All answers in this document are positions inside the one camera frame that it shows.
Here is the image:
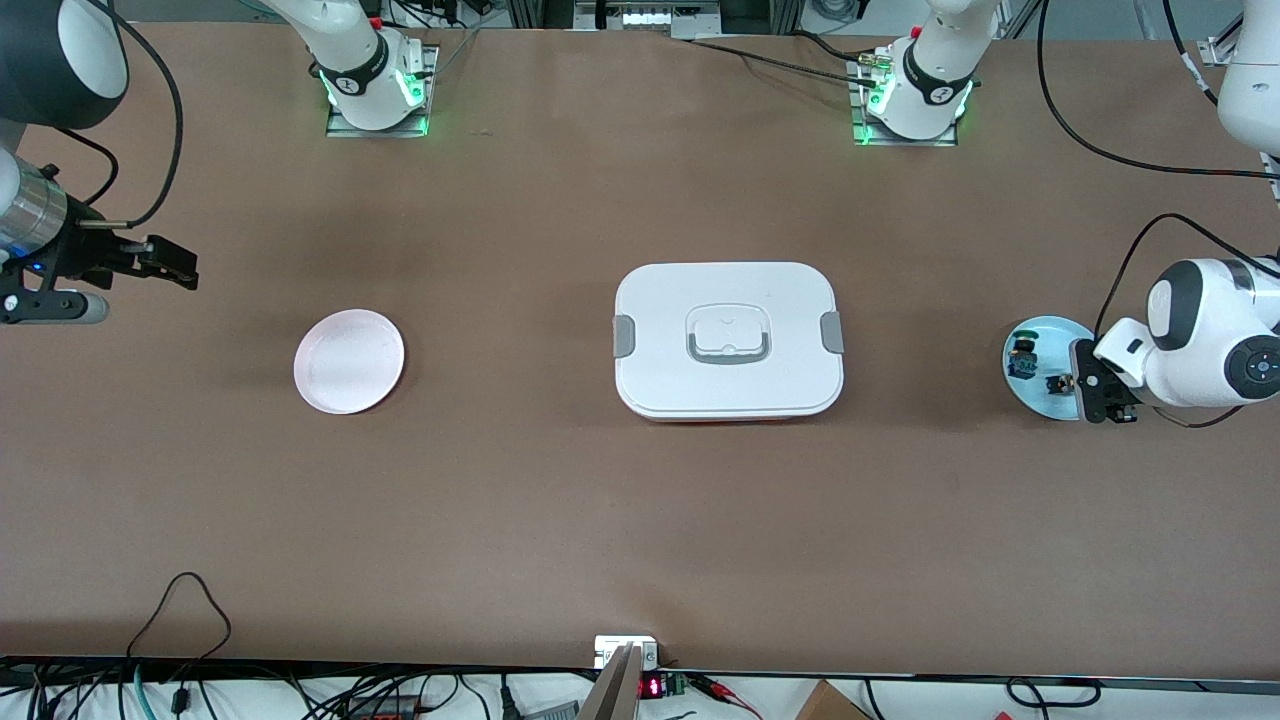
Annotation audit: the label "looped black cable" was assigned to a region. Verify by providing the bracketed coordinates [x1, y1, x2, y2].
[125, 572, 233, 663]

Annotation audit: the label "pink round plate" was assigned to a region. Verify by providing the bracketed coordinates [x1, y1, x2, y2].
[293, 309, 406, 416]

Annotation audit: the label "white lidded storage box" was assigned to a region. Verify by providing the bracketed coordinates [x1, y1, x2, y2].
[612, 262, 846, 423]

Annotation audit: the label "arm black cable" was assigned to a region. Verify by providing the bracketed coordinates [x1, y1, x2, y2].
[55, 0, 186, 233]
[1036, 0, 1280, 336]

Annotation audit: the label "long black table cable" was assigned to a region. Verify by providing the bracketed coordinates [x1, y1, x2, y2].
[685, 38, 886, 86]

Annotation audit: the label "teal cable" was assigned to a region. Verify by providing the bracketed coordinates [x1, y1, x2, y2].
[118, 665, 153, 720]

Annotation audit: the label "grey metal bar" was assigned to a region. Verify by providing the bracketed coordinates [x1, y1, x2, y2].
[578, 643, 643, 720]

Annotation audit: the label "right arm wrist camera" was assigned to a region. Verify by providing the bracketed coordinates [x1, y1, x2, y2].
[0, 288, 111, 327]

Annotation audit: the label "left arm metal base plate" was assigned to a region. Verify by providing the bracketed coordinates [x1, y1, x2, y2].
[852, 55, 961, 148]

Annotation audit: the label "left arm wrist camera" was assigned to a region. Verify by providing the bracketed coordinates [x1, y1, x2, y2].
[1070, 338, 1143, 427]

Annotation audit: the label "red clip leads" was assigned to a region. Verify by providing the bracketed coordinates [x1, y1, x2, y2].
[690, 673, 763, 720]

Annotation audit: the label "small white electronics box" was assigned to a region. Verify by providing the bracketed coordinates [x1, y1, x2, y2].
[594, 635, 661, 669]

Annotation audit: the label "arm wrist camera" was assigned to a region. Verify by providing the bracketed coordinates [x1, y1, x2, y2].
[0, 288, 111, 327]
[1070, 338, 1143, 427]

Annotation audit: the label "flat black cable loop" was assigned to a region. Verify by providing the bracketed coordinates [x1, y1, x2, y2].
[1005, 678, 1103, 709]

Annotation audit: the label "brown cardboard piece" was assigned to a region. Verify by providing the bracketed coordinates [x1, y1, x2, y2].
[795, 680, 873, 720]

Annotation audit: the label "aluminium rack with equipment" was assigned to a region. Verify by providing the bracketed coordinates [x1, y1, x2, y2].
[505, 0, 806, 41]

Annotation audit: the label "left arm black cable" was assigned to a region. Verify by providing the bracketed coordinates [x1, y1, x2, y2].
[1036, 0, 1280, 336]

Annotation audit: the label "light blue round plate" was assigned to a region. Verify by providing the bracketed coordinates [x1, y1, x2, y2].
[1003, 316, 1096, 422]

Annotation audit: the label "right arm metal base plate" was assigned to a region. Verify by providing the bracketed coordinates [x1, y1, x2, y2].
[325, 45, 439, 139]

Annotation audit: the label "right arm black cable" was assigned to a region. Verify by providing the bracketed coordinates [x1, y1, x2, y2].
[55, 0, 186, 233]

